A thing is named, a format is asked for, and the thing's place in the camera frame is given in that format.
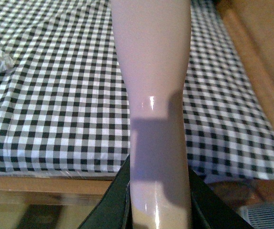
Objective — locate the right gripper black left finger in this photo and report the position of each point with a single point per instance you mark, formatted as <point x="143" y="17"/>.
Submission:
<point x="114" y="209"/>

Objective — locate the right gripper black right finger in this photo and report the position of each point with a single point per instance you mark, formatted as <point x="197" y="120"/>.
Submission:
<point x="209" y="211"/>

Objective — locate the beige hand brush black bristles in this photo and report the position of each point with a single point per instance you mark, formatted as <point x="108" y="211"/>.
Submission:
<point x="152" y="40"/>

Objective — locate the white cylindrical air purifier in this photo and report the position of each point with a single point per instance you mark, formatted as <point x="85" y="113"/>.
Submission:
<point x="259" y="216"/>

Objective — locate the black white checkered cloth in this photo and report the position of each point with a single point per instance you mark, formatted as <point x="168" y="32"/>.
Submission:
<point x="64" y="107"/>

